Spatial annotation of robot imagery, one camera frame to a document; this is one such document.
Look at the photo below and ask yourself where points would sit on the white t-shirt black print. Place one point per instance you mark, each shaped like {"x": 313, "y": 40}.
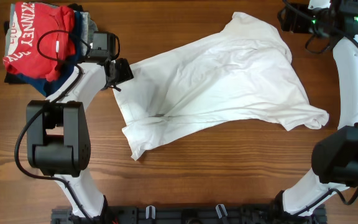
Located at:
{"x": 242, "y": 72}

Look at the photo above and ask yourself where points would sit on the red printed t-shirt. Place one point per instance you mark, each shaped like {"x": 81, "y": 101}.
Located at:
{"x": 39, "y": 36}

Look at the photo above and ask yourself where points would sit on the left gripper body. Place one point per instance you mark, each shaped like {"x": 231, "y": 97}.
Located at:
{"x": 122, "y": 72}

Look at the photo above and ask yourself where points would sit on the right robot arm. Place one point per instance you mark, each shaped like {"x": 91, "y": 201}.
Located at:
{"x": 334, "y": 160}

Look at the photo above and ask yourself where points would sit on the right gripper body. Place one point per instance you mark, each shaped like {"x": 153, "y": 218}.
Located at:
{"x": 303, "y": 21}

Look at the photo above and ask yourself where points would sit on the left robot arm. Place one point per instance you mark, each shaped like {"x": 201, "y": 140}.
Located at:
{"x": 55, "y": 143}

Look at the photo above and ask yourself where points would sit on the navy blue garment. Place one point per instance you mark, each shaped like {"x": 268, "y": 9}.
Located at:
{"x": 47, "y": 88}

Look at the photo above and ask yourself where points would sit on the black garment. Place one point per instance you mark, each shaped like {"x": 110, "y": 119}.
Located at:
{"x": 20, "y": 79}

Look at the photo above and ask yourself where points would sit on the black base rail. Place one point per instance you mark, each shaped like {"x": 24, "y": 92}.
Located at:
{"x": 247, "y": 214}

